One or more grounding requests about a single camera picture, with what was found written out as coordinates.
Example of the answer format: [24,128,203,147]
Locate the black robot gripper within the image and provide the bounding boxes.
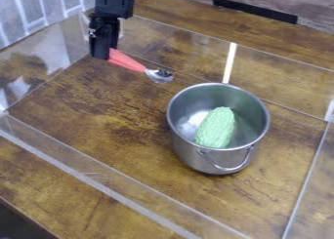
[88,0,135,60]

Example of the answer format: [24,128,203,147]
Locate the orange plastic spoon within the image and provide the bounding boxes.
[108,49,173,84]

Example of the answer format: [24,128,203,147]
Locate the silver metal pot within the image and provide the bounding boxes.
[167,83,269,175]

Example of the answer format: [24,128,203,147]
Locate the green knitted vegetable toy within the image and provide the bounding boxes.
[195,106,235,148]

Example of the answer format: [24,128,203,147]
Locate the clear acrylic enclosure wall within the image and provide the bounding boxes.
[0,15,334,239]

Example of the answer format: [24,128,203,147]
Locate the black strip on wall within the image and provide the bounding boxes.
[212,0,298,24]

